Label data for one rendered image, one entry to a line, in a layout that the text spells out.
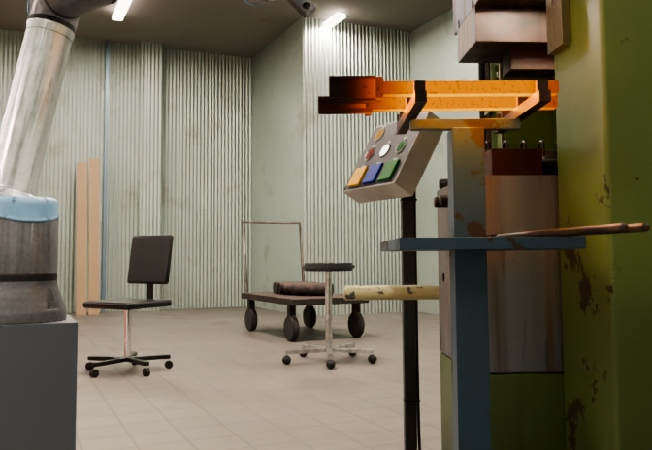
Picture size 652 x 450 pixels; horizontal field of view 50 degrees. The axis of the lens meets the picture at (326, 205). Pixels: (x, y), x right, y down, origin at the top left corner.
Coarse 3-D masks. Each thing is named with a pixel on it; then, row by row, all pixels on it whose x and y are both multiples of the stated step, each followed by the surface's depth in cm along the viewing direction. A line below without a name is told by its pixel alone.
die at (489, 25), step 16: (480, 16) 177; (496, 16) 177; (512, 16) 177; (528, 16) 178; (544, 16) 178; (464, 32) 189; (480, 32) 177; (496, 32) 177; (512, 32) 177; (528, 32) 177; (544, 32) 177; (464, 48) 189; (480, 48) 183; (496, 48) 183
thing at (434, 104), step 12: (324, 96) 134; (552, 96) 133; (324, 108) 135; (336, 108) 134; (348, 108) 134; (360, 108) 134; (372, 108) 133; (384, 108) 133; (396, 108) 133; (432, 108) 133; (444, 108) 133; (456, 108) 133; (468, 108) 133; (480, 108) 133; (492, 108) 134; (504, 108) 134; (552, 108) 134
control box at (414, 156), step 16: (432, 112) 226; (384, 128) 247; (368, 144) 253; (384, 144) 240; (416, 144) 223; (432, 144) 225; (368, 160) 244; (384, 160) 233; (400, 160) 223; (416, 160) 222; (400, 176) 219; (416, 176) 222; (352, 192) 243; (368, 192) 236; (384, 192) 229; (400, 192) 223
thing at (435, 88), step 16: (336, 80) 122; (352, 80) 122; (368, 80) 122; (432, 80) 121; (448, 80) 121; (464, 80) 121; (480, 80) 121; (496, 80) 121; (512, 80) 121; (528, 80) 121; (336, 96) 122; (352, 96) 122; (368, 96) 122; (384, 96) 123; (400, 96) 123; (432, 96) 123; (448, 96) 123; (464, 96) 124; (480, 96) 124; (496, 96) 124; (512, 96) 124; (528, 96) 124
